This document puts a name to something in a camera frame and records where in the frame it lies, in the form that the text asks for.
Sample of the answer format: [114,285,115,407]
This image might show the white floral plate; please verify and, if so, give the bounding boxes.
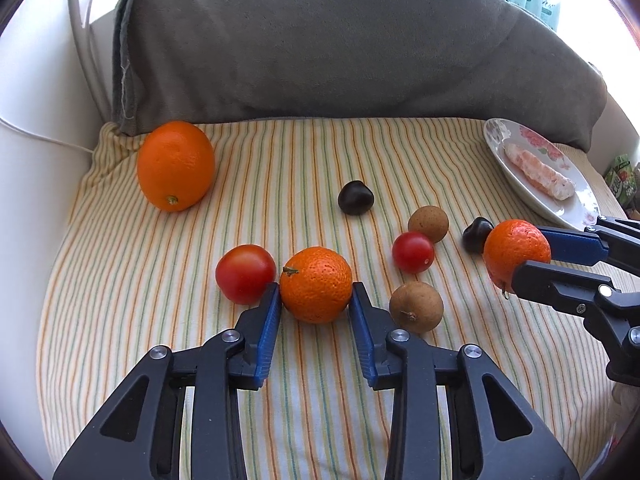
[483,118,601,233]

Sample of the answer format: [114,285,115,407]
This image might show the green carton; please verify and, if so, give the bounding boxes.
[602,154,640,211]

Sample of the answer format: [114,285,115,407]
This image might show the dark brown chestnut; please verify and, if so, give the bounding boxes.
[338,180,376,216]
[461,216,496,254]

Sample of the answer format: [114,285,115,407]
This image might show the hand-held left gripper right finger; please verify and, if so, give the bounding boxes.
[348,281,581,480]

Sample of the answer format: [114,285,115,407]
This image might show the white cable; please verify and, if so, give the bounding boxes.
[0,115,96,156]

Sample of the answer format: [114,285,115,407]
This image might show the large orange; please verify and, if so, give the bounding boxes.
[137,120,216,212]

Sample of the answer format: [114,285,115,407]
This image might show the grey fleece blanket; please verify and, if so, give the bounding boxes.
[114,0,608,151]

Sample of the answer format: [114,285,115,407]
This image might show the large red tomato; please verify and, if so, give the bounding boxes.
[215,244,277,306]

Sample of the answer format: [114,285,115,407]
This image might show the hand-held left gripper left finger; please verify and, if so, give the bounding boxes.
[52,282,284,480]

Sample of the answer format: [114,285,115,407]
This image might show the small red tomato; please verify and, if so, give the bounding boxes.
[391,231,436,275]

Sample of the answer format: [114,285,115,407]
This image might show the brown longan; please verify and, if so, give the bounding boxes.
[407,205,450,244]
[389,282,444,334]

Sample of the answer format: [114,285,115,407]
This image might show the white pipes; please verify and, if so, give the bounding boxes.
[67,0,136,121]

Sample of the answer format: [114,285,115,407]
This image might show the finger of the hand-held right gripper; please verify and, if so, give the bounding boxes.
[510,260,640,386]
[537,215,640,278]

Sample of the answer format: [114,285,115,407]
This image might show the peeled citrus segment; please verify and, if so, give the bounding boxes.
[502,142,576,202]

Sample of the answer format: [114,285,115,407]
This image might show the small mandarin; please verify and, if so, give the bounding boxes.
[279,246,354,324]
[482,219,552,295]

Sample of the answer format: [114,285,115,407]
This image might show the striped towel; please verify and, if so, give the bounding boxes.
[37,117,640,480]

